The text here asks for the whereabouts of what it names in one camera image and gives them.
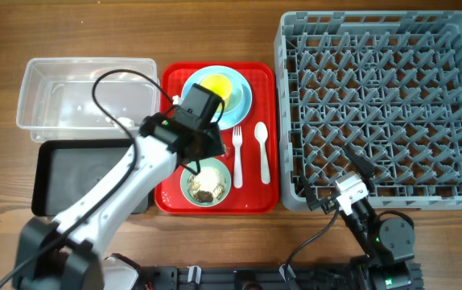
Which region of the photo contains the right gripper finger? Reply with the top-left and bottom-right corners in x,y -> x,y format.
342,145 -> 376,189
300,176 -> 320,211

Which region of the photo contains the white tissue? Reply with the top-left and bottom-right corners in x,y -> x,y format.
105,117 -> 136,130

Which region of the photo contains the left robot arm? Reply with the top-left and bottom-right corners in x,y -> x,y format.
6,106 -> 223,290

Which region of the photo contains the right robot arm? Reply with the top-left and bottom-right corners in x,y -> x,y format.
302,145 -> 423,289

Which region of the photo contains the grey dishwasher rack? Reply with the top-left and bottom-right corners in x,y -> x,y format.
274,10 -> 462,211

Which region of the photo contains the white plastic fork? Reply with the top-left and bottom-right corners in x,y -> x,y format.
232,126 -> 243,189

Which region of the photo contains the green bowl with food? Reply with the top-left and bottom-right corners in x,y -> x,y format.
179,158 -> 232,208

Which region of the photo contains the red plastic tray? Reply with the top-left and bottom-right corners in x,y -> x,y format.
154,61 -> 279,215

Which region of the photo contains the light blue plate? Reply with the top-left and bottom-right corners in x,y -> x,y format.
181,65 -> 252,130

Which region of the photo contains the yellow plastic cup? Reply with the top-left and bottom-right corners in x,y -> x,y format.
200,74 -> 233,102

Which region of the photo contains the white plastic spoon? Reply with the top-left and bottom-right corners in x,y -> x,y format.
254,122 -> 270,184

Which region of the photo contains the black plastic bin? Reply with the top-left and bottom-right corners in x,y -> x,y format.
31,139 -> 130,217

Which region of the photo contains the clear plastic storage box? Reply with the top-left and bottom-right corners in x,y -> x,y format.
16,57 -> 163,143

